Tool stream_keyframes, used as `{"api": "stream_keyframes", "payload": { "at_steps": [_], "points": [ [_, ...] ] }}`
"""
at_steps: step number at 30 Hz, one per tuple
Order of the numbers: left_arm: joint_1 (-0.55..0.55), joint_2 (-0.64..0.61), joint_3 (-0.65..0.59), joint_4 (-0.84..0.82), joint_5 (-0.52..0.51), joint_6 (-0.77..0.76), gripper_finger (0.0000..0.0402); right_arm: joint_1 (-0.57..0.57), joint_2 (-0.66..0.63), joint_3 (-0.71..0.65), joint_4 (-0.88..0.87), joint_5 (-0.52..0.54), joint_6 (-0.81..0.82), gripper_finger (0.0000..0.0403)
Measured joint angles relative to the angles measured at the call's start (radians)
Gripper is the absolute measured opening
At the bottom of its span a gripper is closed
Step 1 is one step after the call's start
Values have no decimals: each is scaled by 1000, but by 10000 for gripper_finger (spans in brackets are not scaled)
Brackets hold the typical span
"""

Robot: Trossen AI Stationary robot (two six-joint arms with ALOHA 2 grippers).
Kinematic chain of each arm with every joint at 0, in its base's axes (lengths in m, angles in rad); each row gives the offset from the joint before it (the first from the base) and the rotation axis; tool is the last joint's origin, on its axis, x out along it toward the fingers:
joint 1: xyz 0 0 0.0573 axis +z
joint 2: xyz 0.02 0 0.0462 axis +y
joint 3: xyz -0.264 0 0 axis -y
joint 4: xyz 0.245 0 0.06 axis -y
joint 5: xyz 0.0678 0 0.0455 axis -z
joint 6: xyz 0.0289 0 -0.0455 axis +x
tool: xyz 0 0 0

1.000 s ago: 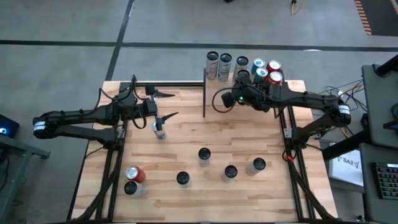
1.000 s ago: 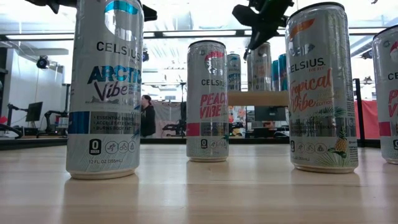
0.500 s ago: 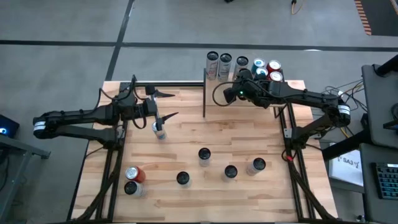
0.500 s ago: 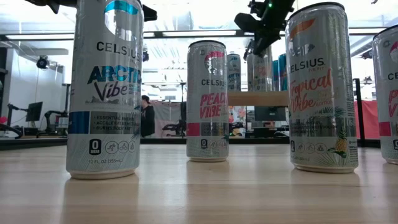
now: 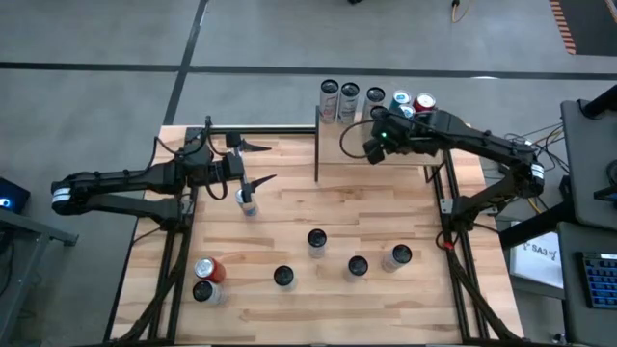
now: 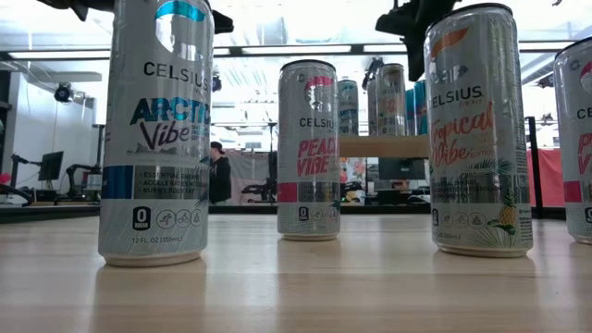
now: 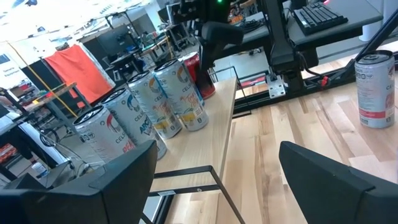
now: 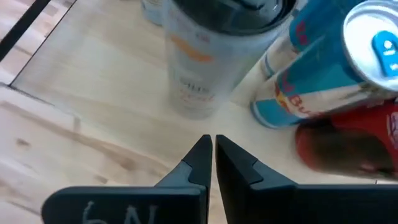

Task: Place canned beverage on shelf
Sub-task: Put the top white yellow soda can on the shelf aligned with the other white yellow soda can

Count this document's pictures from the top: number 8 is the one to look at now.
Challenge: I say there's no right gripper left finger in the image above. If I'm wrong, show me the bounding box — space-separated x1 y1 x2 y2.
41 134 213 224

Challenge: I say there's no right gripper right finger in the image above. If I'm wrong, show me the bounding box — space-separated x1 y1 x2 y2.
215 134 398 224

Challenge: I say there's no red Coca-Cola can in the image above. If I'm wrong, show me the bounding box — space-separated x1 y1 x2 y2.
294 99 398 180

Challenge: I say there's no blue Red Bull can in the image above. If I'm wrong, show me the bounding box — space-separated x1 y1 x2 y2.
249 0 398 130
259 7 346 82

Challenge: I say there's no Celsius can with orange print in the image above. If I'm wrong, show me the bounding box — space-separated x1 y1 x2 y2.
161 0 298 121

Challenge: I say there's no Celsius Arctic Vibe can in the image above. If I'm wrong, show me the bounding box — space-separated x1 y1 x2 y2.
139 0 165 26

